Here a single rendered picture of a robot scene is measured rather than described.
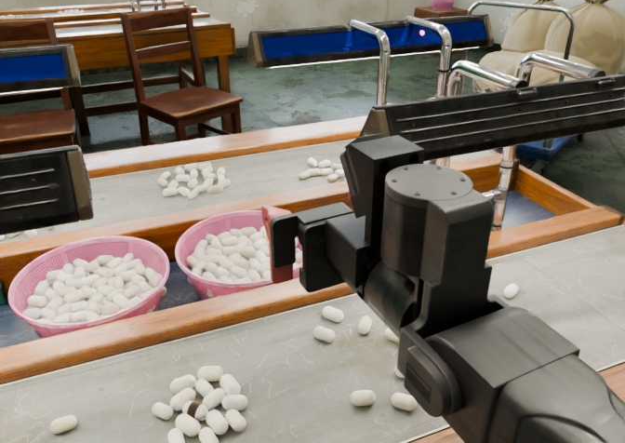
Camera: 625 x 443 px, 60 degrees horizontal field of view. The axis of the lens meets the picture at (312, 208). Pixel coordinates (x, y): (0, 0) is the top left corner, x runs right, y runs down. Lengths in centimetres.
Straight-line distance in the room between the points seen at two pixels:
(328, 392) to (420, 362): 47
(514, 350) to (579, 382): 4
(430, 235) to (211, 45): 315
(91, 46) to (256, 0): 298
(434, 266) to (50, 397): 64
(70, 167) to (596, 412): 51
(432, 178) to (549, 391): 14
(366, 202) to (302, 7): 586
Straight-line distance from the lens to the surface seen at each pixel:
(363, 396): 77
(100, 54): 332
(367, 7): 663
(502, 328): 36
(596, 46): 466
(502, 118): 80
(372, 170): 38
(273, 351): 86
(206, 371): 81
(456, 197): 34
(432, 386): 34
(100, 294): 103
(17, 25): 303
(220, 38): 345
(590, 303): 106
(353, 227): 43
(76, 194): 61
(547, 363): 34
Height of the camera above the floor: 133
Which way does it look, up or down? 28 degrees down
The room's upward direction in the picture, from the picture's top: straight up
